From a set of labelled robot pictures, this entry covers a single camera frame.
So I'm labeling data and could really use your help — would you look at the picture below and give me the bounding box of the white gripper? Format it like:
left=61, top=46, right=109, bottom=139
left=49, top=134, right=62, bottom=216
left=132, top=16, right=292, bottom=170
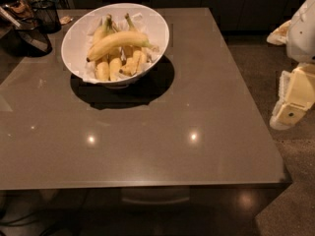
left=270, top=63, right=315, bottom=130

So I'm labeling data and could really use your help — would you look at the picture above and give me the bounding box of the brown item on tray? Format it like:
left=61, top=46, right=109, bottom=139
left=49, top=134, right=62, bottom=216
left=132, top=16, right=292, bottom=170
left=3, top=0, right=33, bottom=20

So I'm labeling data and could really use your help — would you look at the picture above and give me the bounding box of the white bowl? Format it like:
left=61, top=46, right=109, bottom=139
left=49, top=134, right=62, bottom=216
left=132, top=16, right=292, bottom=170
left=61, top=3, right=169, bottom=89

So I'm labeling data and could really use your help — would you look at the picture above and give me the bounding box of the large top yellow banana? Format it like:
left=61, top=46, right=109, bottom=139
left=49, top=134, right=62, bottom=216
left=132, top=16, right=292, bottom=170
left=86, top=31, right=159, bottom=62

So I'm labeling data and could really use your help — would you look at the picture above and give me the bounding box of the black mesh pen holder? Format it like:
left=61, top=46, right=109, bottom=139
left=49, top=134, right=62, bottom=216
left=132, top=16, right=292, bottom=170
left=31, top=0, right=61, bottom=33

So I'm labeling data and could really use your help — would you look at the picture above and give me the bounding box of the white paper bowl liner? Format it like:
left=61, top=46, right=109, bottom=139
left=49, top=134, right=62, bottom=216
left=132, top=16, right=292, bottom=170
left=83, top=13, right=161, bottom=87

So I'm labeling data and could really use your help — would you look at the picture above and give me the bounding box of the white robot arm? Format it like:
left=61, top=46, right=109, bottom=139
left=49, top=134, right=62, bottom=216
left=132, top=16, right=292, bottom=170
left=267, top=0, right=315, bottom=130

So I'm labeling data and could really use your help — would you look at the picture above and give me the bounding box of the small wrapped candy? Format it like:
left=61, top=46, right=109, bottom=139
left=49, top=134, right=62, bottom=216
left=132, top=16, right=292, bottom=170
left=59, top=16, right=73, bottom=26

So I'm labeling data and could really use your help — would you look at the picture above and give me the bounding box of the yellow banana bunch in bowl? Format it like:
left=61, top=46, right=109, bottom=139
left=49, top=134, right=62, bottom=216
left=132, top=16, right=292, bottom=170
left=89, top=14, right=149, bottom=82

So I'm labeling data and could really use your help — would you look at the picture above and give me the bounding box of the black mesh desk tray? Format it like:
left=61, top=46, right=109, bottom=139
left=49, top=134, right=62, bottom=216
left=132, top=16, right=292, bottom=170
left=15, top=19, right=52, bottom=57

